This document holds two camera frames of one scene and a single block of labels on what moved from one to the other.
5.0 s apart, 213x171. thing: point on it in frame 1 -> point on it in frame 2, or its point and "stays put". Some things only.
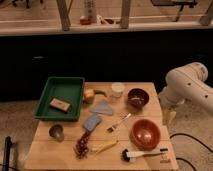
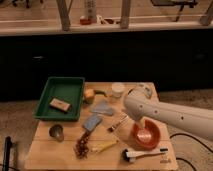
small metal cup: x=56 y=131 stays put
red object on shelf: x=84 y=21 stays put
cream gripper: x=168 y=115 -> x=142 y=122
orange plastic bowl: x=145 y=134 stays put
